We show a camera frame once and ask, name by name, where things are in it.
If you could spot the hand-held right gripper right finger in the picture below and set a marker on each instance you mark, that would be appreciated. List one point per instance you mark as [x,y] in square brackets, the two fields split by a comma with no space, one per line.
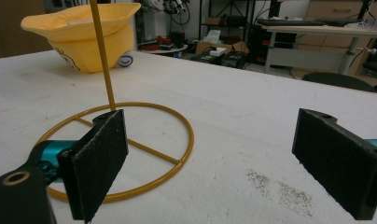
[336,161]

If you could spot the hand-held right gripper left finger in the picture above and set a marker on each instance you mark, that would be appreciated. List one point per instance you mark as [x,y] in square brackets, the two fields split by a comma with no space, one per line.
[96,161]

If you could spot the yellow metal hat stand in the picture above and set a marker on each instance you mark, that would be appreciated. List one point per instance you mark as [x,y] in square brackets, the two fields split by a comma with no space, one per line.
[140,146]

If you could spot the yellow bucket hat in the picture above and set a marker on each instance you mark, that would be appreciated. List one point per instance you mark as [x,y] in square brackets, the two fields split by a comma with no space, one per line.
[84,37]

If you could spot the black office chair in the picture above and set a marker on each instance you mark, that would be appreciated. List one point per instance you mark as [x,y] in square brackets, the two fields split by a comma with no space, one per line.
[339,81]

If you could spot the light wooden desk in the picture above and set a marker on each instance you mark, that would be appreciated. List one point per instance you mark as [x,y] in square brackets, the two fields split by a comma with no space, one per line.
[326,37]

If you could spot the round white side table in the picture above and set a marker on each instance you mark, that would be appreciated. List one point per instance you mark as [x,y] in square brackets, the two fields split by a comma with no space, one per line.
[168,49]

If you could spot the black keyboard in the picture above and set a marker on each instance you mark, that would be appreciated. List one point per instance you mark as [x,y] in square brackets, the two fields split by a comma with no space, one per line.
[304,22]

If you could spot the open cardboard box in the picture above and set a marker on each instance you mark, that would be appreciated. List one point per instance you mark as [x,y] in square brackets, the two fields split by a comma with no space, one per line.
[222,46]

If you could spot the black metal shelf rack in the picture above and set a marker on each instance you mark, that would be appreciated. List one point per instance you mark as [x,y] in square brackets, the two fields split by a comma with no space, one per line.
[230,18]

